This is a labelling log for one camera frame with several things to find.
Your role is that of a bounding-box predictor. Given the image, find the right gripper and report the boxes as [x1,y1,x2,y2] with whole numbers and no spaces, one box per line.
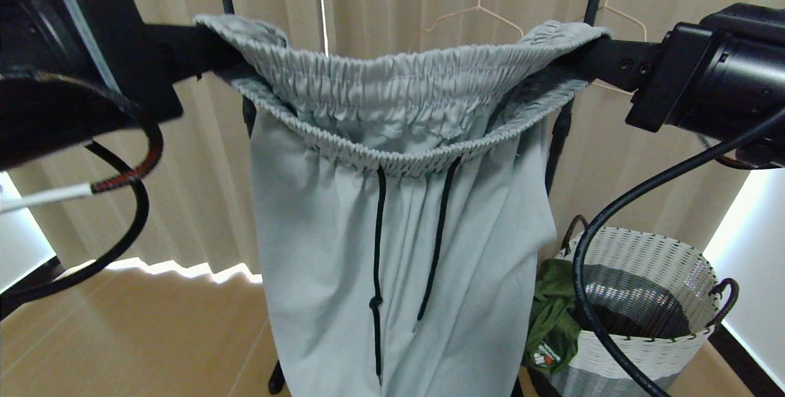
[551,23,785,169]

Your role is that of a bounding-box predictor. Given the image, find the beige curtain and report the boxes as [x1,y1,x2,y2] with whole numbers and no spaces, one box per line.
[0,0,785,284]

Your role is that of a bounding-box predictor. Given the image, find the white laundry basket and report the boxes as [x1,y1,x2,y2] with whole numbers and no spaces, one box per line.
[527,215,740,397]

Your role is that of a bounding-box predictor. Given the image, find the green garment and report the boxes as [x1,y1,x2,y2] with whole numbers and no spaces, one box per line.
[524,259,582,376]

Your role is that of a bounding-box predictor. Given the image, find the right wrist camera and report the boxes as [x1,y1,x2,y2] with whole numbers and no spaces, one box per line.
[701,2,785,39]

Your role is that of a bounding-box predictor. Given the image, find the pale grey shorts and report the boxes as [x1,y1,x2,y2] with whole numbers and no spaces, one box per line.
[193,13,614,397]

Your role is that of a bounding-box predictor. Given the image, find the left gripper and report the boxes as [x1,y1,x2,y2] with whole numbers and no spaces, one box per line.
[0,0,247,123]

